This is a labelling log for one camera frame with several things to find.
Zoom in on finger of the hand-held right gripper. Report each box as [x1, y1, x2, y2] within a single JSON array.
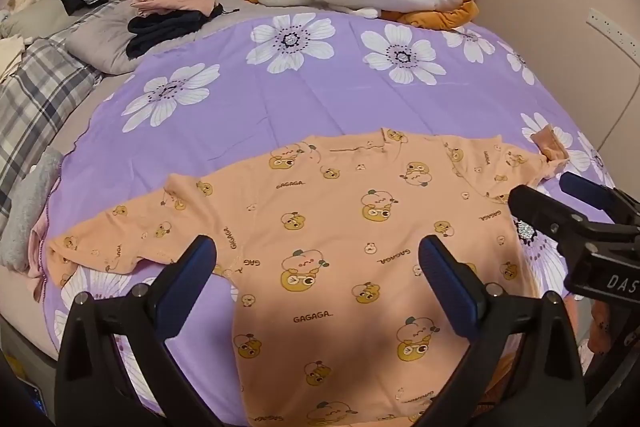
[[559, 172, 640, 228], [509, 184, 601, 254]]

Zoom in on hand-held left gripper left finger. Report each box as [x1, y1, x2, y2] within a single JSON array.
[[54, 234, 236, 427]]

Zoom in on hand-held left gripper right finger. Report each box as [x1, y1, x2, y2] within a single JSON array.
[[400, 234, 587, 427]]

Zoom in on orange cartoon print shirt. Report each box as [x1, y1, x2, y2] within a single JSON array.
[[46, 129, 618, 427]]

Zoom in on dark navy clothes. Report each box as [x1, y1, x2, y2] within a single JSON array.
[[125, 4, 236, 60]]

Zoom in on pink ribbed cloth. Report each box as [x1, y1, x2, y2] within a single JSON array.
[[27, 212, 51, 303]]

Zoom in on white power strip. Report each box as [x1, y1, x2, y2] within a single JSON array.
[[587, 8, 640, 52]]

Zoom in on grey folded cloth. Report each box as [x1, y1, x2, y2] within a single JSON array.
[[0, 149, 63, 270]]

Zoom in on purple floral bed cover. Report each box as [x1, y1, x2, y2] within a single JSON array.
[[42, 4, 621, 413]]

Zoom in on plaid quilt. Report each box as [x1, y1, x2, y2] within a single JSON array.
[[0, 24, 103, 233]]

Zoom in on grey pillow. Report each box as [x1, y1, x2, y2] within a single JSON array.
[[65, 2, 151, 75]]

